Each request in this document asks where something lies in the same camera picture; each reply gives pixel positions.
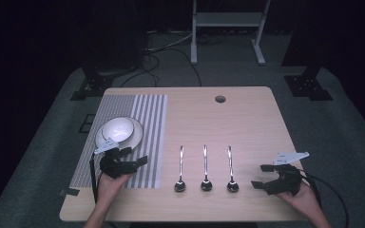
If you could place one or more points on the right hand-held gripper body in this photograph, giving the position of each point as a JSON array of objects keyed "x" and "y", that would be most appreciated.
[{"x": 285, "y": 182}]

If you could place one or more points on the white metal stand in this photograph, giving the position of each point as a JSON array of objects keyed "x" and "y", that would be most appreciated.
[{"x": 228, "y": 19}]

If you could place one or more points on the black stand with flat feet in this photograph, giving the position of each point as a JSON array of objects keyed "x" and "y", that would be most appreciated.
[{"x": 101, "y": 79}]

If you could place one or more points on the person's left hand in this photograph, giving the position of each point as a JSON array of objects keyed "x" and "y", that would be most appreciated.
[{"x": 111, "y": 188}]

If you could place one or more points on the white bowl with gold rim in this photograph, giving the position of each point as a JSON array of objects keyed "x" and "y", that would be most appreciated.
[{"x": 118, "y": 129}]

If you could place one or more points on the metal spoon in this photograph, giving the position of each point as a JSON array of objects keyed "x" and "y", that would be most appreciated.
[
  {"x": 180, "y": 185},
  {"x": 233, "y": 186},
  {"x": 206, "y": 184}
]

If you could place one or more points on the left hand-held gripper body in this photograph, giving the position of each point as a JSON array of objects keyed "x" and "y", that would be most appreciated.
[{"x": 115, "y": 166}]

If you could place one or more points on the grey striped placemat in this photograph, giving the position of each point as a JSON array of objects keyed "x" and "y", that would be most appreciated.
[{"x": 152, "y": 126}]

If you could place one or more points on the person's right hand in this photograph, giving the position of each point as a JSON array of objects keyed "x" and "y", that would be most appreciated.
[{"x": 301, "y": 202}]

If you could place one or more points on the black stand with base plate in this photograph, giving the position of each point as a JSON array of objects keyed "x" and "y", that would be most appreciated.
[{"x": 309, "y": 85}]

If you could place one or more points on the black tape strip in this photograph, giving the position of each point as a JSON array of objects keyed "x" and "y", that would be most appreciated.
[{"x": 69, "y": 191}]

